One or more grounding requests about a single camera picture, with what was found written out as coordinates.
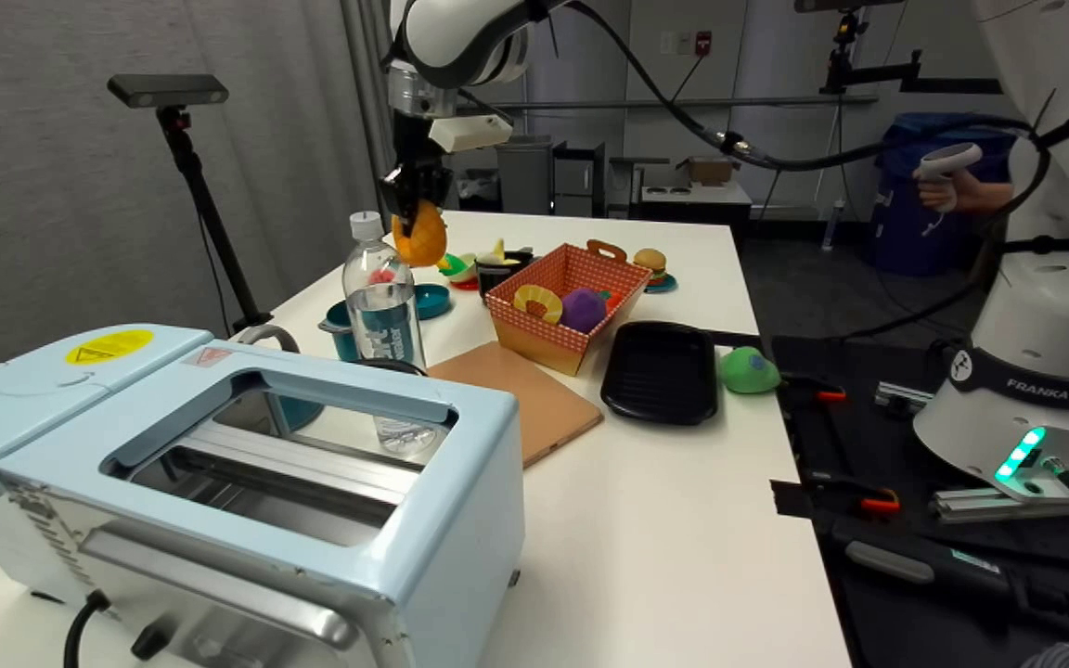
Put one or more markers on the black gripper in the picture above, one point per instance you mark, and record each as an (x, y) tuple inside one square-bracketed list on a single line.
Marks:
[(417, 151)]

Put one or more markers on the orange pineapple plush toy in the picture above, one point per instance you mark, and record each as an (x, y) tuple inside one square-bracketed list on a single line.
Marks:
[(421, 242)]

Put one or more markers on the yellow banana plush toy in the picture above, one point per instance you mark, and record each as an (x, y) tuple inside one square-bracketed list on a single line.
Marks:
[(501, 255)]

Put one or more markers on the grey toy pot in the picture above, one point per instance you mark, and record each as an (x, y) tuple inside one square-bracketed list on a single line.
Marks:
[(495, 280)]

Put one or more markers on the white handheld controller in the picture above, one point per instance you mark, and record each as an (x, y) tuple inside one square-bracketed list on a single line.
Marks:
[(946, 158)]

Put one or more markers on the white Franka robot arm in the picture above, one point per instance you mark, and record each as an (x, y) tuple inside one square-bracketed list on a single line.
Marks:
[(461, 39)]

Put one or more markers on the red green plush toy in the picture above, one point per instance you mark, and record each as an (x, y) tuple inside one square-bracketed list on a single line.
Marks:
[(458, 269)]

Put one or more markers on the teal toy pot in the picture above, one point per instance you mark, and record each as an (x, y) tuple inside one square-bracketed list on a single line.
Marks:
[(334, 332)]

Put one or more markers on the purple plush toy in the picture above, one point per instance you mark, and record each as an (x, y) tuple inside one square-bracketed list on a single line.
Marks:
[(583, 312)]

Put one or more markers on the toy burger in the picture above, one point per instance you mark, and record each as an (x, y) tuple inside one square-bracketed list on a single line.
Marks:
[(649, 262)]

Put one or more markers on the small teal toy plate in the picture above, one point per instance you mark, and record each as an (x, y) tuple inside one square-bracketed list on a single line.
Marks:
[(664, 284)]

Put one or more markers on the cardboard box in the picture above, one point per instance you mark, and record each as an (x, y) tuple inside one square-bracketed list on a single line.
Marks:
[(710, 171)]

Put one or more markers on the person's hand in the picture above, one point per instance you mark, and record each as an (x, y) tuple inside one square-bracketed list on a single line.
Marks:
[(972, 194)]

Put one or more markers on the teal bowl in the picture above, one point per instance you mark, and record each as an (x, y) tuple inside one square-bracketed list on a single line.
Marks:
[(432, 301)]

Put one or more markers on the grey waste bin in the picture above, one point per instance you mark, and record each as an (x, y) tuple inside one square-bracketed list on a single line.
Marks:
[(523, 171)]

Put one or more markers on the clear plastic water bottle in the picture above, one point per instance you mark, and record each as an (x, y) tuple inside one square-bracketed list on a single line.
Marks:
[(381, 309)]

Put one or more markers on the black cart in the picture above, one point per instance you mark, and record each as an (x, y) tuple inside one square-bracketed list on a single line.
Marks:
[(580, 180)]

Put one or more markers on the brown cutting board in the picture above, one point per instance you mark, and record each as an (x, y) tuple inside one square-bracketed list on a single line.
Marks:
[(548, 401)]

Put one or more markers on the white shelf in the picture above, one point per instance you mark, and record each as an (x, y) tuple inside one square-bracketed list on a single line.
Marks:
[(689, 197)]

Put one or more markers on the black plastic tray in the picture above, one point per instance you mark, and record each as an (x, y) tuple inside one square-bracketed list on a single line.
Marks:
[(661, 373)]

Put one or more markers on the light blue toaster oven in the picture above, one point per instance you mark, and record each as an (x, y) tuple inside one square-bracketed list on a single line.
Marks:
[(461, 544)]

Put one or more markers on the grey curtain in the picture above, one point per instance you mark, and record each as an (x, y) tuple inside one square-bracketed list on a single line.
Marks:
[(39, 189)]

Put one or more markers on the blue plastic bin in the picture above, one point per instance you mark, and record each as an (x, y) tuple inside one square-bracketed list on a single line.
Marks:
[(899, 236)]

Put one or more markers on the short silver bar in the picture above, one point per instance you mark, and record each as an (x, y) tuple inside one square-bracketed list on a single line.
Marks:
[(903, 395)]

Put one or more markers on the long black tool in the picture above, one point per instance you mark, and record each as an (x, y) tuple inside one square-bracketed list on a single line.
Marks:
[(917, 561)]

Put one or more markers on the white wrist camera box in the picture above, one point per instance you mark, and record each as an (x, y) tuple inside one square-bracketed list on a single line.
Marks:
[(470, 133)]

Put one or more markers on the black camera stand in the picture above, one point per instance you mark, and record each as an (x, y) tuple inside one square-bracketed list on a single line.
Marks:
[(206, 206)]

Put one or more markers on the black camera bar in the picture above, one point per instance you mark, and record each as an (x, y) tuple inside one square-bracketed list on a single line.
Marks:
[(169, 92)]

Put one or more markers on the red wall alarm switch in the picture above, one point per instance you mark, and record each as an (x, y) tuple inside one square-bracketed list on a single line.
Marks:
[(701, 43)]

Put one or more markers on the black articulated mount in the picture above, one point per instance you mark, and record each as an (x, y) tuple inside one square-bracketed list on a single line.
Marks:
[(851, 39)]

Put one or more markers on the aluminium rail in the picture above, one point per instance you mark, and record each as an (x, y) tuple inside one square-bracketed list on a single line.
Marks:
[(992, 508)]

